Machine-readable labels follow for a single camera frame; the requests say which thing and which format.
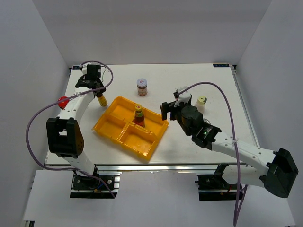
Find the yellow-lid spice shaker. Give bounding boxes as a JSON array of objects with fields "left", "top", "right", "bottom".
[{"left": 195, "top": 96, "right": 207, "bottom": 114}]

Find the small yellow-label dark bottle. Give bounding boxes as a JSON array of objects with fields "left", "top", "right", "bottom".
[{"left": 97, "top": 94, "right": 107, "bottom": 107}]

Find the red-label sauce bottle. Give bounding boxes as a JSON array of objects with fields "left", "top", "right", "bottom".
[{"left": 133, "top": 104, "right": 145, "bottom": 127}]

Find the white-lid sauce jar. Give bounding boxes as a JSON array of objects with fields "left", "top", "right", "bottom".
[{"left": 137, "top": 78, "right": 148, "bottom": 96}]

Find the red-lid sauce jar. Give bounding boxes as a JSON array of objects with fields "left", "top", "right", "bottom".
[{"left": 57, "top": 96, "right": 69, "bottom": 110}]

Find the clear glass jar steel lid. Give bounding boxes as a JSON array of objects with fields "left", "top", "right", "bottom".
[{"left": 203, "top": 118, "right": 211, "bottom": 124}]

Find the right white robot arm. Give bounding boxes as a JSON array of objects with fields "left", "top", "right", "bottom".
[{"left": 160, "top": 102, "right": 299, "bottom": 198}]

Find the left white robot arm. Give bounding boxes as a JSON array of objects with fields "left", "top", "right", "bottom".
[{"left": 46, "top": 64, "right": 103, "bottom": 189}]

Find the yellow four-compartment plastic tray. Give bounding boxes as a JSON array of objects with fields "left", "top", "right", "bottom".
[{"left": 92, "top": 96, "right": 169, "bottom": 160}]

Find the right blue table label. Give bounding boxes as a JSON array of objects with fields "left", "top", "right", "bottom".
[{"left": 213, "top": 63, "right": 230, "bottom": 68}]

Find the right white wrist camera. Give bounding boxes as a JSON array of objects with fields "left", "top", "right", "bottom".
[{"left": 173, "top": 86, "right": 192, "bottom": 107}]

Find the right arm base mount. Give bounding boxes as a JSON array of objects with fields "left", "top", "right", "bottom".
[{"left": 195, "top": 164, "right": 237, "bottom": 201}]

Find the aluminium table frame rail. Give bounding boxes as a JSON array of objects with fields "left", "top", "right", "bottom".
[{"left": 45, "top": 163, "right": 248, "bottom": 173}]

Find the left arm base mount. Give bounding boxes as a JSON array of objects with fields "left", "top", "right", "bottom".
[{"left": 70, "top": 168, "right": 121, "bottom": 199}]

